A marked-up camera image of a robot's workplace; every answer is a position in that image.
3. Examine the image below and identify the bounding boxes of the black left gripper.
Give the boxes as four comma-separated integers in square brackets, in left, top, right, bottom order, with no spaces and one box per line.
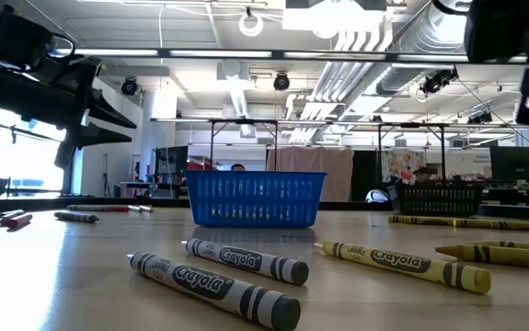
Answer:
[0,53,138,170]

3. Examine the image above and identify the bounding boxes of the gray Crayola crayon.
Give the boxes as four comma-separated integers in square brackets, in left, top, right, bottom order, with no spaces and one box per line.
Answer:
[180,237,310,287]
[126,251,302,331]

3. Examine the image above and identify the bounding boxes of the yellow Crayola crayon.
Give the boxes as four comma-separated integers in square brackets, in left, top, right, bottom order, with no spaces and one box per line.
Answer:
[314,241,492,296]

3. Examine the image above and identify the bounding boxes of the black round ceiling spotlight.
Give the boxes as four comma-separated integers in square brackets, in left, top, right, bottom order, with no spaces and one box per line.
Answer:
[272,71,292,92]
[121,76,139,97]

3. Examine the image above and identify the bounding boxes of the white desk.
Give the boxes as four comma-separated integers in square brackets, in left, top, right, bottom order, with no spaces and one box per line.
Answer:
[114,180,187,200]

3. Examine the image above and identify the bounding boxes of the bright window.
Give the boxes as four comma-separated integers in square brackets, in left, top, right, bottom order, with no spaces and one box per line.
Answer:
[0,103,70,194]

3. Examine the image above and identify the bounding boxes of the blue plastic basket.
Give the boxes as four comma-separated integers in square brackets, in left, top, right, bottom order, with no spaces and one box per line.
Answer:
[184,169,328,229]

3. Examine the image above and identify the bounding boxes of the black overhead light bar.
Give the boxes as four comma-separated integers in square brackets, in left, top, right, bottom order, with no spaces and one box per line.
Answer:
[51,47,529,64]

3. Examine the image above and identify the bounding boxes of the white ceiling pipes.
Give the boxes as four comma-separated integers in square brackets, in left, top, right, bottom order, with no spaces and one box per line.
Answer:
[286,16,395,144]

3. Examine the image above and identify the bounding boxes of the pink curtain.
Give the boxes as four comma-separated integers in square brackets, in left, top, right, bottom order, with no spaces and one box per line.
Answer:
[266,145,355,202]

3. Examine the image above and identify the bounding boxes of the blue and white round object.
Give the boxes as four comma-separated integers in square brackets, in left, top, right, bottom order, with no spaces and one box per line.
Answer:
[364,188,391,204]

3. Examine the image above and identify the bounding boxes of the floral curtain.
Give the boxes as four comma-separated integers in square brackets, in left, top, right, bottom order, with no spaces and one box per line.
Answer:
[381,149,428,185]

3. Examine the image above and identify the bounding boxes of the black ceiling spotlight cluster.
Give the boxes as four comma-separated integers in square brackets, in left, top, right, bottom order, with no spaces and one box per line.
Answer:
[419,67,460,96]

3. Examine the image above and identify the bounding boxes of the black plastic basket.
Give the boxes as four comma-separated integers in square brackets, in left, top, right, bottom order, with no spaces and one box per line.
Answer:
[395,181,484,217]

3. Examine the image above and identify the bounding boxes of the black ceiling spotlight row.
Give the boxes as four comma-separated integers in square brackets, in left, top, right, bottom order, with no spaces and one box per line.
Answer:
[466,111,494,126]

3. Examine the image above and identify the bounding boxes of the large black monitor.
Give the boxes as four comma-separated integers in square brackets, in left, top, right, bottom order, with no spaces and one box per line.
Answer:
[489,146,529,183]

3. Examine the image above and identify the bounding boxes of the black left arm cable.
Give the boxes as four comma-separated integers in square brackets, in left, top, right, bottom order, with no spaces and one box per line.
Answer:
[45,32,77,60]

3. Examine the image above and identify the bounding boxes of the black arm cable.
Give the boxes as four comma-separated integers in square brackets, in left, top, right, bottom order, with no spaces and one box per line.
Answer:
[431,0,473,16]
[45,32,77,60]

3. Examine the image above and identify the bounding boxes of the black aluminium table frame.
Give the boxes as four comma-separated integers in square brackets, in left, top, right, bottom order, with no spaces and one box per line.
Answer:
[0,195,529,223]

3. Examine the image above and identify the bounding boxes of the black metal frame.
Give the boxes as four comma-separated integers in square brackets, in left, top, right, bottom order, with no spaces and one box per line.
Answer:
[207,118,280,173]
[375,121,447,184]

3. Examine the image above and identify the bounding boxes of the white coiled cable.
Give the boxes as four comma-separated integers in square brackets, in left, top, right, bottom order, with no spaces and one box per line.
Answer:
[238,6,265,39]

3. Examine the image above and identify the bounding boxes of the silver ventilation duct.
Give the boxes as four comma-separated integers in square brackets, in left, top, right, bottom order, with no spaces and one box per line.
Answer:
[374,0,472,97]

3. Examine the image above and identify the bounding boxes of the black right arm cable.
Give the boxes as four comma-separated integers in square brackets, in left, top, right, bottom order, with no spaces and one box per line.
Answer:
[431,0,473,16]

